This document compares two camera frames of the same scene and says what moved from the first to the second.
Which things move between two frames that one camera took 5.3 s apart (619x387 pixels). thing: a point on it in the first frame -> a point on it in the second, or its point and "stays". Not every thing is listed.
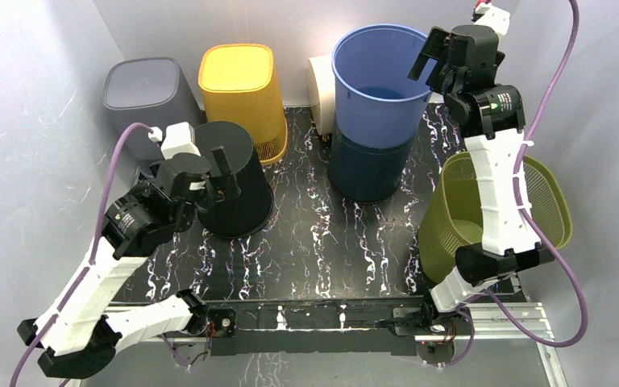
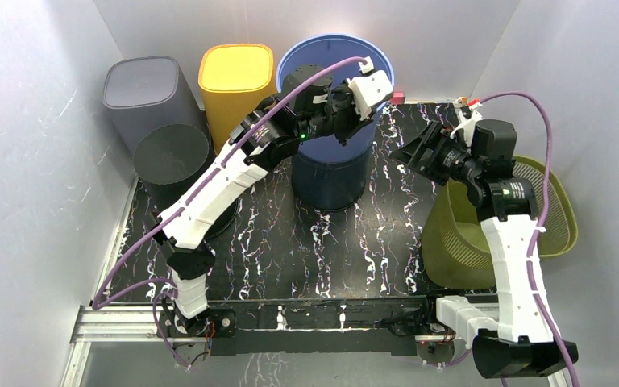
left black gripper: [221, 187] -> [358, 125]
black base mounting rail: [317, 327] stays
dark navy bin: [364, 174] -> [328, 176]
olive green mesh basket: [450, 218] stays
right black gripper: [442, 47] -> [437, 158]
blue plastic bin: [375, 102] -> [301, 58]
